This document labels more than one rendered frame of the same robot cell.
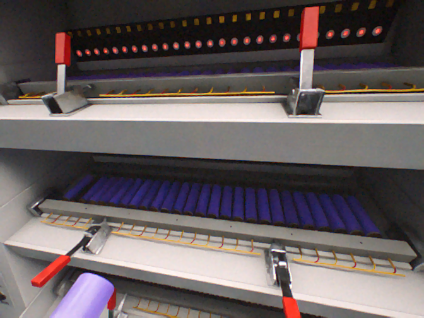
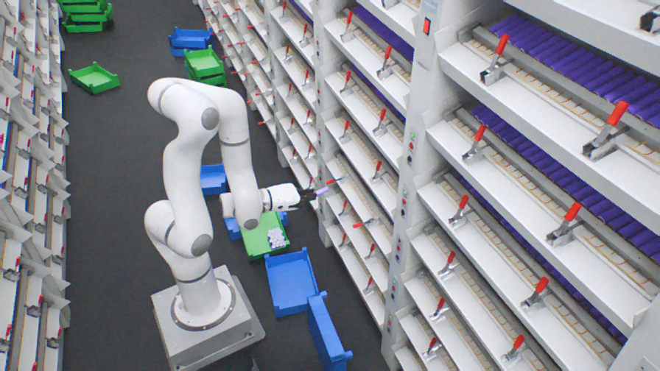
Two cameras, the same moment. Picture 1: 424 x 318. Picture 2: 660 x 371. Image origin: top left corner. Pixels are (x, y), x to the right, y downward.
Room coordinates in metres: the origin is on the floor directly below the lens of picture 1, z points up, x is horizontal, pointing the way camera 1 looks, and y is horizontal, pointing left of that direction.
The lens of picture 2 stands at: (-0.66, -1.10, 1.81)
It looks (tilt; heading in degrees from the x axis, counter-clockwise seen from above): 40 degrees down; 57
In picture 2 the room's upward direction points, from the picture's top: straight up
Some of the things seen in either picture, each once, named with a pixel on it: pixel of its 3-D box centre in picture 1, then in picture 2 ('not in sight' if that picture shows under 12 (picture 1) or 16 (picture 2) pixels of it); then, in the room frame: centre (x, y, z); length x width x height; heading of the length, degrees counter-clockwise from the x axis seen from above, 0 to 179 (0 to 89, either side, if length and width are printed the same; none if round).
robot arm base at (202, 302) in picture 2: not in sight; (198, 285); (-0.46, 0.04, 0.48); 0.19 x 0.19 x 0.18
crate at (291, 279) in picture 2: not in sight; (292, 280); (-0.03, 0.22, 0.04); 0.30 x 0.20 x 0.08; 72
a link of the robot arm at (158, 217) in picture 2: not in sight; (177, 238); (-0.48, 0.07, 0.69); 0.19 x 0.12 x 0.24; 107
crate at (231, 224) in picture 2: not in sight; (253, 215); (0.02, 0.70, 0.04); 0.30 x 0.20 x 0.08; 169
